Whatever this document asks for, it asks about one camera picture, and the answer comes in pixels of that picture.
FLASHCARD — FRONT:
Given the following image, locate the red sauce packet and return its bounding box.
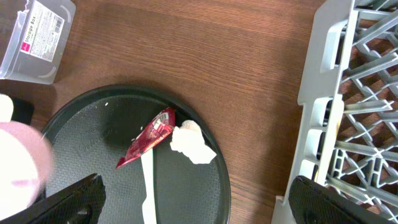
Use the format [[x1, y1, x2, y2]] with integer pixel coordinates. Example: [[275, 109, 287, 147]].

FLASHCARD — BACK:
[[116, 107, 175, 169]]

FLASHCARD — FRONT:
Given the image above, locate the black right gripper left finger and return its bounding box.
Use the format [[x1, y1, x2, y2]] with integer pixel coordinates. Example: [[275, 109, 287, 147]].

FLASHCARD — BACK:
[[1, 174, 106, 224]]

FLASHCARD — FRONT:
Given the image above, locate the pink bowl with grains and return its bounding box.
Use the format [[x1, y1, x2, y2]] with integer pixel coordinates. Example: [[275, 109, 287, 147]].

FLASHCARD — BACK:
[[1, 94, 53, 220]]

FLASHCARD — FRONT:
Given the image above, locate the white tissue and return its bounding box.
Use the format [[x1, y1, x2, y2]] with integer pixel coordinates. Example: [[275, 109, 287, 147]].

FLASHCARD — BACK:
[[170, 120, 216, 164]]

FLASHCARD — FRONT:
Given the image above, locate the black rectangular tray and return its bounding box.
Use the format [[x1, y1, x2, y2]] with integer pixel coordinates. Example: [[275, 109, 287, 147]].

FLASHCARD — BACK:
[[11, 97, 34, 125]]

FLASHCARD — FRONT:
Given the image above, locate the round black tray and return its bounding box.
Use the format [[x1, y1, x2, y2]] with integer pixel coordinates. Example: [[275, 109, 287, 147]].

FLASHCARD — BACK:
[[43, 85, 231, 223]]

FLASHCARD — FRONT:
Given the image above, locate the clear plastic bin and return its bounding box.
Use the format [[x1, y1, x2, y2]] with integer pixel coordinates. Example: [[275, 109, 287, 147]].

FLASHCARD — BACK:
[[1, 0, 76, 85]]

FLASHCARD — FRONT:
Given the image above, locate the mint green plastic knife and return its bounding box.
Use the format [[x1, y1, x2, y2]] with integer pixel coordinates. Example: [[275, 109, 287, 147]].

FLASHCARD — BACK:
[[141, 148, 157, 224]]

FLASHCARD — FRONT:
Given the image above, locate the grey dishwasher rack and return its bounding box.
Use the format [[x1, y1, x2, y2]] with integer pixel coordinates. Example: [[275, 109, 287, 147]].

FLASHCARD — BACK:
[[272, 0, 397, 223]]

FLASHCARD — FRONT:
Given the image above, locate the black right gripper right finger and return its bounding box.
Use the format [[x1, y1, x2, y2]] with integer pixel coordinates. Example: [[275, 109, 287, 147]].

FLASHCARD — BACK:
[[289, 175, 390, 224]]

